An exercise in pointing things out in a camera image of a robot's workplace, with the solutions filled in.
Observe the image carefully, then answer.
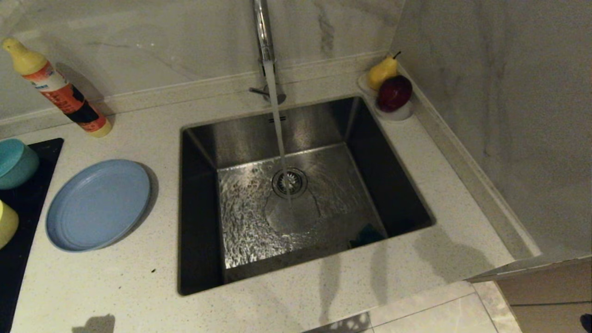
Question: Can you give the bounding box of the yellow sponge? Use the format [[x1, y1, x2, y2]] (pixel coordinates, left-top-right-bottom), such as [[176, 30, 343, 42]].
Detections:
[[349, 223, 386, 249]]

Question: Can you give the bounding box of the chrome faucet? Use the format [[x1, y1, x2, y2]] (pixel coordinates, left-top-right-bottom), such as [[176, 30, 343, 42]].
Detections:
[[248, 0, 287, 105]]

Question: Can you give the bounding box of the light blue plate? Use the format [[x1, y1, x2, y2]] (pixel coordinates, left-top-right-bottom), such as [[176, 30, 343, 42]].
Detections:
[[45, 159, 152, 253]]

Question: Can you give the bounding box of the orange-label dish soap bottle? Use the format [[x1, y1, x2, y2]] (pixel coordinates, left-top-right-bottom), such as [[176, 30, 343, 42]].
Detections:
[[2, 37, 113, 138]]

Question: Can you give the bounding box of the yellow plastic bowl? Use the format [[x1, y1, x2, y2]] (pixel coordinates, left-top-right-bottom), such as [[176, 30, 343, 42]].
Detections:
[[0, 200, 19, 250]]

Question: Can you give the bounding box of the teal plastic bowl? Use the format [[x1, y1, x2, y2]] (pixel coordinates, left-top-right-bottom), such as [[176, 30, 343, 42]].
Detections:
[[0, 138, 40, 191]]

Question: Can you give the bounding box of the stainless steel sink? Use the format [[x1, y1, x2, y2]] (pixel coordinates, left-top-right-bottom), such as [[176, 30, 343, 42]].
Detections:
[[178, 95, 437, 296]]

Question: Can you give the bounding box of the metal sink drain strainer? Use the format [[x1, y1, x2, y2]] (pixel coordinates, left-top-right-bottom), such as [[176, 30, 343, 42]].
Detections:
[[271, 167, 308, 200]]

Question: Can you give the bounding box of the white fruit dish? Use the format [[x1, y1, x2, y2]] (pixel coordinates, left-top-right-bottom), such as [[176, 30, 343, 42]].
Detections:
[[357, 72, 415, 122]]

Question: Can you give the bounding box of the dark red apple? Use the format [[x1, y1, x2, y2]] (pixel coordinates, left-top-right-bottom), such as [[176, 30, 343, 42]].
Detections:
[[376, 75, 413, 113]]

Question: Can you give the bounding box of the yellow pear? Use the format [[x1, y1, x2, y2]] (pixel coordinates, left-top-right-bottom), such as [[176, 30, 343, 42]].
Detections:
[[367, 51, 402, 91]]

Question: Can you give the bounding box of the black induction cooktop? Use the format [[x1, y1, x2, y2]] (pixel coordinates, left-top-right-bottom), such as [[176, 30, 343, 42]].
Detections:
[[0, 138, 65, 333]]

